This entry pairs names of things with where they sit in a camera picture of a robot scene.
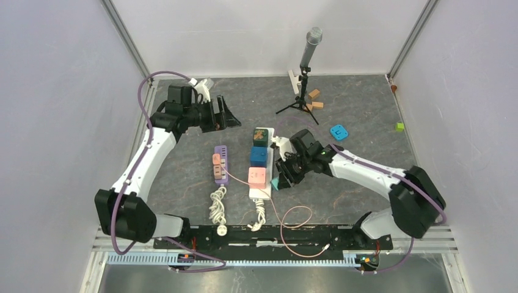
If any brown charger plug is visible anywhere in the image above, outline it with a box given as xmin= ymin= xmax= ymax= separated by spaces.
xmin=213 ymin=165 xmax=226 ymax=181

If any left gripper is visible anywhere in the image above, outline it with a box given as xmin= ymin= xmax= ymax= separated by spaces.
xmin=184 ymin=95 xmax=241 ymax=134

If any white strip cord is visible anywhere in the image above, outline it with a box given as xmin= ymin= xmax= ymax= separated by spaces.
xmin=247 ymin=199 xmax=267 ymax=233

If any dark green cube socket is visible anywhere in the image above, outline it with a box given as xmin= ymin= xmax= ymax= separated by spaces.
xmin=252 ymin=128 xmax=269 ymax=148

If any blue adapter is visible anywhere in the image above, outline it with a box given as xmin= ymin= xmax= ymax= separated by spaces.
xmin=330 ymin=125 xmax=349 ymax=142

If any white coiled power cord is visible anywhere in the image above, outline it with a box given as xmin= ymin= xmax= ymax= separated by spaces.
xmin=208 ymin=186 xmax=228 ymax=237

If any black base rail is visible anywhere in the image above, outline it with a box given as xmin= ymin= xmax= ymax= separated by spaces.
xmin=176 ymin=225 xmax=393 ymax=261

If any lower wooden block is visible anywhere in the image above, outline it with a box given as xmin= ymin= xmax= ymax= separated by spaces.
xmin=311 ymin=101 xmax=324 ymax=109

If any small green cube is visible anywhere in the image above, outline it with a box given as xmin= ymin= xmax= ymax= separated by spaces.
xmin=395 ymin=122 xmax=405 ymax=132

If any teal plug adapter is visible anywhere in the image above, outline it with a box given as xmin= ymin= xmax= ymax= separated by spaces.
xmin=271 ymin=177 xmax=279 ymax=190

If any white bracket piece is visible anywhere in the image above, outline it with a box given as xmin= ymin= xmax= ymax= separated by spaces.
xmin=288 ymin=70 xmax=302 ymax=96

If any black tripod stand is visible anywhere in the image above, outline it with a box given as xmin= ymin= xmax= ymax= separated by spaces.
xmin=275 ymin=67 xmax=319 ymax=125

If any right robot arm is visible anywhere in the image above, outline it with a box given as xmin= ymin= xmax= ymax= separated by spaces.
xmin=271 ymin=129 xmax=447 ymax=249

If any blue cube socket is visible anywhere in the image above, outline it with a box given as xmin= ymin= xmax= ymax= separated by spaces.
xmin=249 ymin=146 xmax=268 ymax=168

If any pink charging cable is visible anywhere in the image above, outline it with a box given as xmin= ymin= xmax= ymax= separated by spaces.
xmin=220 ymin=164 xmax=331 ymax=259

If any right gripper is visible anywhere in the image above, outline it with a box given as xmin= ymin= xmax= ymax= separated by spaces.
xmin=275 ymin=152 xmax=312 ymax=190

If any white multicolour power strip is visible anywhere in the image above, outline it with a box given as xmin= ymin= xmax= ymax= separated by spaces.
xmin=248 ymin=127 xmax=275 ymax=201

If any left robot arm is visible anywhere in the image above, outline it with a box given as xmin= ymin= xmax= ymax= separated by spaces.
xmin=94 ymin=85 xmax=241 ymax=249

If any grey microphone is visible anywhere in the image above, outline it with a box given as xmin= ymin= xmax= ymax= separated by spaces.
xmin=299 ymin=27 xmax=323 ymax=68

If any pink charger plug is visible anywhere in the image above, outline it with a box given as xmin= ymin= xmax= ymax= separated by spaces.
xmin=212 ymin=153 xmax=221 ymax=165

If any wooden block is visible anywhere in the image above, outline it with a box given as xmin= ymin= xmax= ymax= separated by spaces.
xmin=308 ymin=89 xmax=321 ymax=100
xmin=311 ymin=101 xmax=324 ymax=109

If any purple USB power strip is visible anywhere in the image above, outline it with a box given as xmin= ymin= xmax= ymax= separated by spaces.
xmin=212 ymin=145 xmax=229 ymax=186

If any pink cube socket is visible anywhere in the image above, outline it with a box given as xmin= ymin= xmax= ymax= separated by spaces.
xmin=247 ymin=167 xmax=267 ymax=189

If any upper wooden block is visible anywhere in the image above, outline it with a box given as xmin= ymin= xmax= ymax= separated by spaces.
xmin=308 ymin=89 xmax=321 ymax=100

